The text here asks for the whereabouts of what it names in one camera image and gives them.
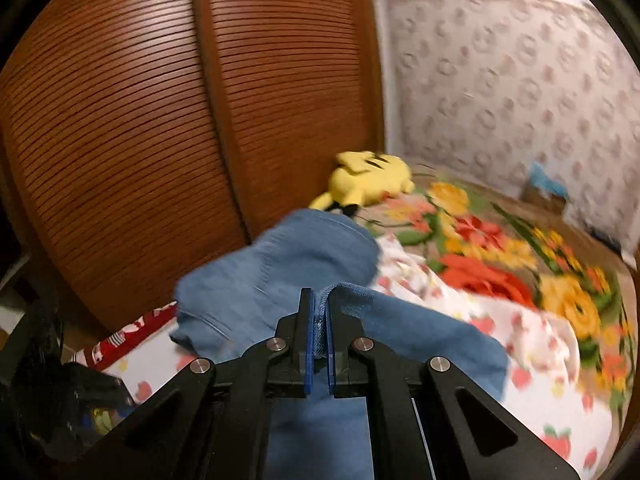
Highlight ring pattern lace curtain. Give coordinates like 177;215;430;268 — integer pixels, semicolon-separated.
372;0;640;253

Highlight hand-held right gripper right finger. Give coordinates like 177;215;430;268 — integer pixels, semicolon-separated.
324;299;582;480

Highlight red printed cloth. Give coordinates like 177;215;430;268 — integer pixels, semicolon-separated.
70;304;179;368

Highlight yellow plush toy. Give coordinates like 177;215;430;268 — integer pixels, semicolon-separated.
309;150;416;217

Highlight white fruit print sheet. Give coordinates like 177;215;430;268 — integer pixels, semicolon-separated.
100;232;616;480

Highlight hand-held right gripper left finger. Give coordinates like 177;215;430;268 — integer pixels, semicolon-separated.
107;287;317;480

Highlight wooden louvered wardrobe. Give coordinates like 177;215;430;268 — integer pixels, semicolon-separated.
0;0;387;335

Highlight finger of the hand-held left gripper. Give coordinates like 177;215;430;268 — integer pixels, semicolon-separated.
62;361;137;411

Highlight brown floral blanket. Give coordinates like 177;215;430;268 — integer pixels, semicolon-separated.
360;175;633;411

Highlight blue denim pants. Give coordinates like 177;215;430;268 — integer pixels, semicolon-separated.
170;208;510;480

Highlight blue plastic bag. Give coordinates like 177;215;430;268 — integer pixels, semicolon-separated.
529;161;572;196

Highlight cardboard box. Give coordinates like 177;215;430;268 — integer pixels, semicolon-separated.
521;182;568;212

